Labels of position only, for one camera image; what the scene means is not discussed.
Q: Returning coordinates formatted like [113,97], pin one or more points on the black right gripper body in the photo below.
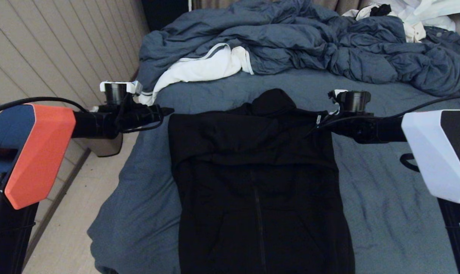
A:
[348,123]

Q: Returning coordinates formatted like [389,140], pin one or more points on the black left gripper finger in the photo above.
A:
[166,113]
[167,109]

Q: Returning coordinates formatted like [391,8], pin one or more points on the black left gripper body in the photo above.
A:
[134,116]

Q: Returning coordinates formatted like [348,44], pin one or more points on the black zip hoodie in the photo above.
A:
[253,190]

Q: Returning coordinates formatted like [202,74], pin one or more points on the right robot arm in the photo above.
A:
[435,152]

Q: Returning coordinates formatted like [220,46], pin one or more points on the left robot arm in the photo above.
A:
[32,160]

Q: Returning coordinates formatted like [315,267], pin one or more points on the white clothes pile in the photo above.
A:
[395,5]

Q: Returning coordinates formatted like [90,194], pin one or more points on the brown trash bin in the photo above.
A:
[108,146]

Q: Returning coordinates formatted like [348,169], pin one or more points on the blue bed sheet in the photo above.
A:
[386,213]

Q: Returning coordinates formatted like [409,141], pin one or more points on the black furniture piece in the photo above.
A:
[165,11]

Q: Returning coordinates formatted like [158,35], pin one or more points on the rumpled blue duvet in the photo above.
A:
[291,38]

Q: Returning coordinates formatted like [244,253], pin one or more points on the cream garment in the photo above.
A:
[414,34]

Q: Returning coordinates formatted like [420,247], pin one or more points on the small black garment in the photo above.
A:
[380,10]

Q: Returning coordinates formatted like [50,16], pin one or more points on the beige curtain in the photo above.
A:
[340,5]

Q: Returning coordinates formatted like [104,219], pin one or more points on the blue denim garment with buttons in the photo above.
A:
[447,38]

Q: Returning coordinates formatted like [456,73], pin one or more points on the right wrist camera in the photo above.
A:
[352,101]

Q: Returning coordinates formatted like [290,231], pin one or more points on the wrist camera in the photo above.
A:
[117,91]
[352,101]

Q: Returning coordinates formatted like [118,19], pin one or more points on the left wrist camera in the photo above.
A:
[117,91]

